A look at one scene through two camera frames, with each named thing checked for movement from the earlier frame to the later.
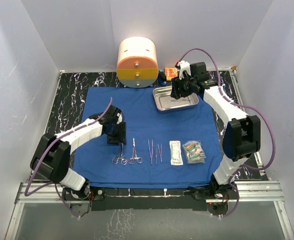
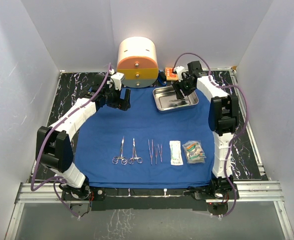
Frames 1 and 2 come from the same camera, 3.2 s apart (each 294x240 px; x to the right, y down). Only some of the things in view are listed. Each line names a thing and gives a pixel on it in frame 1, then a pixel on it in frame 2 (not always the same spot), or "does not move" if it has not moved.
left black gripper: (121, 138) -> (124, 104)
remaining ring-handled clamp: (124, 160) does not move
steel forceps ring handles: (131, 161) does not move
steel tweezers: (160, 154) does not move
